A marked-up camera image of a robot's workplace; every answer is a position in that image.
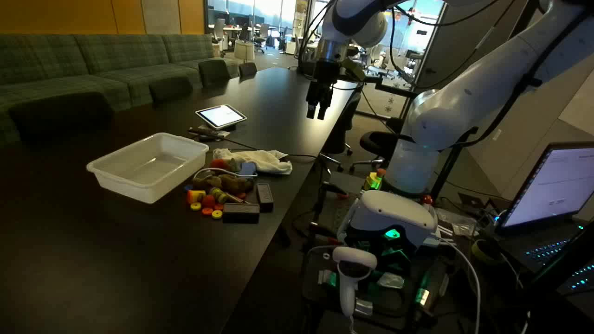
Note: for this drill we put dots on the white cloth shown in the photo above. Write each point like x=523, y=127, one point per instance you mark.
x=271, y=162

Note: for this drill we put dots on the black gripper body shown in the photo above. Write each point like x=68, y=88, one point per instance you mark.
x=324, y=73

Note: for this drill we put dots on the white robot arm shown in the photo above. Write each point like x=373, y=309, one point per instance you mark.
x=438, y=118

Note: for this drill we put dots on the blue item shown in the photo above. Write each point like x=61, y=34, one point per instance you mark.
x=246, y=170

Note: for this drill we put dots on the clear plastic bin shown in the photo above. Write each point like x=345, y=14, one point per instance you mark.
x=148, y=168

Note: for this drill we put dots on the dark chair back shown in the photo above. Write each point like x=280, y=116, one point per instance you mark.
x=213, y=73

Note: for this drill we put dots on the yellow red toy cup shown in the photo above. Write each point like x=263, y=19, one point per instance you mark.
x=195, y=196

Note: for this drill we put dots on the white VR controller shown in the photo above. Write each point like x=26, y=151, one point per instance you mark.
x=352, y=266

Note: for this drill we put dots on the green plaid sofa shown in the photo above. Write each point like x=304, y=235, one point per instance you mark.
x=120, y=68

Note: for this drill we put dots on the green yellow small toy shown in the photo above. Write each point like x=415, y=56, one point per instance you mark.
x=373, y=181

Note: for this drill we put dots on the black office chair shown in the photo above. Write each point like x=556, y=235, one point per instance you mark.
x=378, y=144

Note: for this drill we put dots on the black rectangular block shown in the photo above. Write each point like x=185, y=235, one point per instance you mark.
x=263, y=197
x=233, y=212

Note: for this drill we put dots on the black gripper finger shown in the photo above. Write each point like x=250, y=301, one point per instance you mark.
x=311, y=110
x=323, y=106

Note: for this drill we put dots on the white VR headset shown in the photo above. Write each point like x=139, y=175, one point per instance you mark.
x=378, y=210

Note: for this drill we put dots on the tablet with lit screen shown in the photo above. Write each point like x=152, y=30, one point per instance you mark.
x=219, y=118

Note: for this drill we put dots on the open laptop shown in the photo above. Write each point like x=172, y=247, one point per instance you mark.
x=538, y=223

